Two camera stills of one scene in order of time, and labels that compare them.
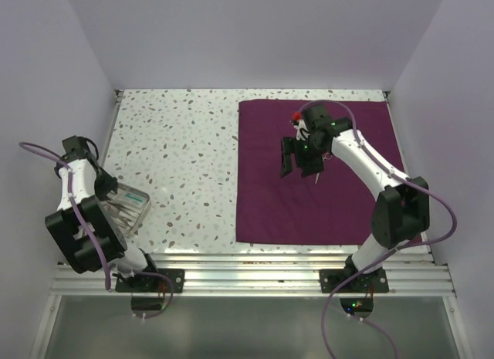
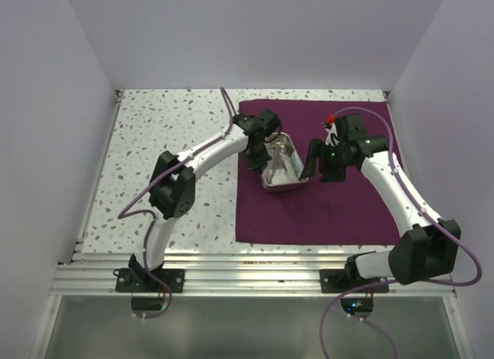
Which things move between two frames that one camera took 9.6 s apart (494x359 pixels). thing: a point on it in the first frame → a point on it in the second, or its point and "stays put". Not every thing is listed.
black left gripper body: (103, 184) → (257, 157)
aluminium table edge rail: (249, 275) stays put
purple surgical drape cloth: (295, 209) stays put
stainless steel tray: (128, 206) → (285, 165)
